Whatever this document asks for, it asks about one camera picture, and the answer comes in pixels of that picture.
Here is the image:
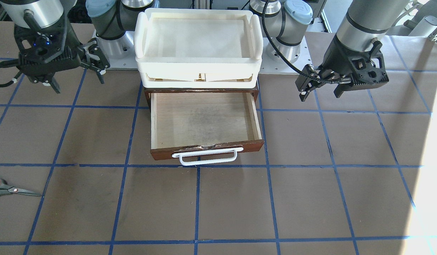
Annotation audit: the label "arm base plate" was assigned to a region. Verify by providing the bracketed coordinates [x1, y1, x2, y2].
[94, 30, 138, 70]
[258, 35, 314, 75]

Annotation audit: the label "white plastic tray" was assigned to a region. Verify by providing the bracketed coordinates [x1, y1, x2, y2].
[134, 8, 264, 89]

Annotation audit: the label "white drawer handle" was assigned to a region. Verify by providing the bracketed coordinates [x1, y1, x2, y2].
[172, 147, 243, 166]

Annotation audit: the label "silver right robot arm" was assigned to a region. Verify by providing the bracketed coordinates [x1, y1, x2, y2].
[0, 0, 160, 94]

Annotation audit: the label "grey orange scissors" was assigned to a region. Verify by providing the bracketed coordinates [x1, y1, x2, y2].
[0, 178, 41, 197]

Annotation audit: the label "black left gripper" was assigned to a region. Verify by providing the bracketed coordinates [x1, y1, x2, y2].
[296, 36, 389, 102]

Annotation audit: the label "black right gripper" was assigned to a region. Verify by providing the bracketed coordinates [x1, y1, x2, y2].
[14, 22, 110, 94]

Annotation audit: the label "light wooden drawer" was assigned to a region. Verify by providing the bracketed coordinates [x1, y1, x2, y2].
[150, 92, 264, 160]

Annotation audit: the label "dark brown wooden cabinet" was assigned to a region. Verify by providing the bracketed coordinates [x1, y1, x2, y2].
[143, 81, 259, 108]

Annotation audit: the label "black braided cable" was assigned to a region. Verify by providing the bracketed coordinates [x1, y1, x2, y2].
[262, 0, 341, 85]

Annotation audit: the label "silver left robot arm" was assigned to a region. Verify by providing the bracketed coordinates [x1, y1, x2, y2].
[248, 0, 407, 101]

